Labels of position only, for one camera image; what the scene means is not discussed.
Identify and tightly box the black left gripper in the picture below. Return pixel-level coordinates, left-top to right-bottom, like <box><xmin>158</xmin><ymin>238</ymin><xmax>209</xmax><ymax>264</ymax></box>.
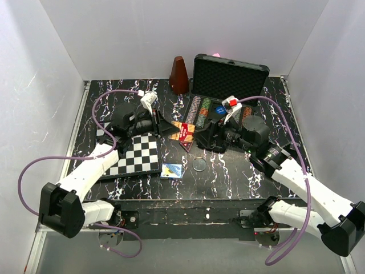
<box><xmin>127</xmin><ymin>108</ymin><xmax>180</xmax><ymax>139</ymax></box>

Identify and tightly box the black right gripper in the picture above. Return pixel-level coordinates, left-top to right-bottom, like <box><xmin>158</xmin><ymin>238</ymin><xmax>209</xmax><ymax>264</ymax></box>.
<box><xmin>192</xmin><ymin>111</ymin><xmax>255</xmax><ymax>155</ymax></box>

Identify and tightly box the red playing card box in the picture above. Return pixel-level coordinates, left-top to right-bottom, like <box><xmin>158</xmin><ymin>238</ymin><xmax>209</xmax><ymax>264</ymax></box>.
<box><xmin>169</xmin><ymin>121</ymin><xmax>196</xmax><ymax>143</ymax></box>

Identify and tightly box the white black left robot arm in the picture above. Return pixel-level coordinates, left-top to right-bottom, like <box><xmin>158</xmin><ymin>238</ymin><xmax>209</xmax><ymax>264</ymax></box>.
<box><xmin>38</xmin><ymin>108</ymin><xmax>179</xmax><ymax>238</ymax></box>

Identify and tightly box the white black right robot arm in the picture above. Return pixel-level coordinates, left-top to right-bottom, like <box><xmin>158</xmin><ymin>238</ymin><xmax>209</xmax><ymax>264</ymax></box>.
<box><xmin>193</xmin><ymin>116</ymin><xmax>364</xmax><ymax>257</ymax></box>

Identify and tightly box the black red all-in triangle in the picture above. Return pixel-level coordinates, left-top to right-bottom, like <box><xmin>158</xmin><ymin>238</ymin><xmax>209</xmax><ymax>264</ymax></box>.
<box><xmin>180</xmin><ymin>142</ymin><xmax>193</xmax><ymax>153</ymax></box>

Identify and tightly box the pink grey chip stack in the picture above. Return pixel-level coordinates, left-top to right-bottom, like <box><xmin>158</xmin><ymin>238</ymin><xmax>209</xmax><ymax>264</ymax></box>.
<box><xmin>185</xmin><ymin>96</ymin><xmax>201</xmax><ymax>124</ymax></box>

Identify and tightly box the clear round dealer button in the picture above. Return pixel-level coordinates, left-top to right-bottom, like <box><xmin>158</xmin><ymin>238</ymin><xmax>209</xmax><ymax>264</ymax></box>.
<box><xmin>192</xmin><ymin>158</ymin><xmax>207</xmax><ymax>172</ymax></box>

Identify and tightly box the blue small blind button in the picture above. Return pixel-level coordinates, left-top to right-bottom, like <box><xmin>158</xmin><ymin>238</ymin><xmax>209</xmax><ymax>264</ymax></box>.
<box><xmin>215</xmin><ymin>106</ymin><xmax>226</xmax><ymax>115</ymax></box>

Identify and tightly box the green yellow chip stack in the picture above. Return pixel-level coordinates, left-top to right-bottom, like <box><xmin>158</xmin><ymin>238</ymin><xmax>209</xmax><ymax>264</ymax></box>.
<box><xmin>199</xmin><ymin>98</ymin><xmax>212</xmax><ymax>117</ymax></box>

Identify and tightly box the black white chessboard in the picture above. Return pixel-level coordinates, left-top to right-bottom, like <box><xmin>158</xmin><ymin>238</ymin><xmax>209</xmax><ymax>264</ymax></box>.
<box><xmin>100</xmin><ymin>133</ymin><xmax>162</xmax><ymax>180</ymax></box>

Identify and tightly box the blue playing card box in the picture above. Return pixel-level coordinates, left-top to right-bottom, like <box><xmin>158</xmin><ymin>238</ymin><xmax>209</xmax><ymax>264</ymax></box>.
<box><xmin>160</xmin><ymin>163</ymin><xmax>183</xmax><ymax>179</ymax></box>

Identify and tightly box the brown wooden metronome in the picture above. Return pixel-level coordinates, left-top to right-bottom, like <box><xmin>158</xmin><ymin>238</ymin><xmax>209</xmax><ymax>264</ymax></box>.
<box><xmin>169</xmin><ymin>56</ymin><xmax>189</xmax><ymax>95</ymax></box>

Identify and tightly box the orange black chip stack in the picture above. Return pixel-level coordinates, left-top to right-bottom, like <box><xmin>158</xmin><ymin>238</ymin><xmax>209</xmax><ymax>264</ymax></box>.
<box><xmin>242</xmin><ymin>107</ymin><xmax>253</xmax><ymax>119</ymax></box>

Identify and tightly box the black poker chip case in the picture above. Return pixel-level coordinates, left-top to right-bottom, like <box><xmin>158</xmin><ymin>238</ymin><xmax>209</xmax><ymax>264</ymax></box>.
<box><xmin>184</xmin><ymin>54</ymin><xmax>270</xmax><ymax>131</ymax></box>

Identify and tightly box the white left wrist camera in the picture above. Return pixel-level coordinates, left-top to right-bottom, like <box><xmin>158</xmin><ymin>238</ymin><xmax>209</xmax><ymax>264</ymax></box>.
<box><xmin>138</xmin><ymin>90</ymin><xmax>157</xmax><ymax>114</ymax></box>

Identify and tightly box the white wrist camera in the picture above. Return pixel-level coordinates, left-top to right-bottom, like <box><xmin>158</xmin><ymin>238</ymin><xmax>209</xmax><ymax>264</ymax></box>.
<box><xmin>138</xmin><ymin>90</ymin><xmax>157</xmax><ymax>114</ymax></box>
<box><xmin>221</xmin><ymin>95</ymin><xmax>242</xmax><ymax>124</ymax></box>

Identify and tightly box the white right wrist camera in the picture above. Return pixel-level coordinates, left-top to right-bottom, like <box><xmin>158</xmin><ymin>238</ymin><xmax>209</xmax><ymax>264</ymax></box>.
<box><xmin>221</xmin><ymin>95</ymin><xmax>242</xmax><ymax>124</ymax></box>

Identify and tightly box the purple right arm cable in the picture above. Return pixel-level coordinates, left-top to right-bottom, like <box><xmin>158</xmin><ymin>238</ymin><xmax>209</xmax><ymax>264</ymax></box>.
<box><xmin>236</xmin><ymin>95</ymin><xmax>312</xmax><ymax>266</ymax></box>

